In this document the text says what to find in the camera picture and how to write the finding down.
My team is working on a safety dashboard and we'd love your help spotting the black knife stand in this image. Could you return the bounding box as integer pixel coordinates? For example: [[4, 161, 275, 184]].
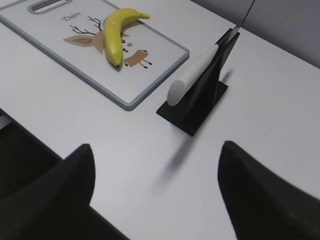
[[156, 28, 240, 136]]

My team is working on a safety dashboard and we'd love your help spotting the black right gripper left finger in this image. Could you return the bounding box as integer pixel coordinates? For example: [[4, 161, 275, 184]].
[[0, 143, 127, 240]]

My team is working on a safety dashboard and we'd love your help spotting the white grey-rimmed cutting board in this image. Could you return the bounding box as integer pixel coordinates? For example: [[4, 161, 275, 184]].
[[0, 0, 190, 111]]

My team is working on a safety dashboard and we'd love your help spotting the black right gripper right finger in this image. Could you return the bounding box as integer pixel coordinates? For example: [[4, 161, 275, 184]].
[[217, 140, 320, 240]]

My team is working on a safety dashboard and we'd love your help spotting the white-handled kitchen knife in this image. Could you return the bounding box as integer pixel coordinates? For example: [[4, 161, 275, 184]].
[[166, 0, 255, 107]]

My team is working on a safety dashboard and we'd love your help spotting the yellow plastic banana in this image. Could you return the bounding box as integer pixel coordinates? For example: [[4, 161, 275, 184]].
[[104, 8, 151, 68]]

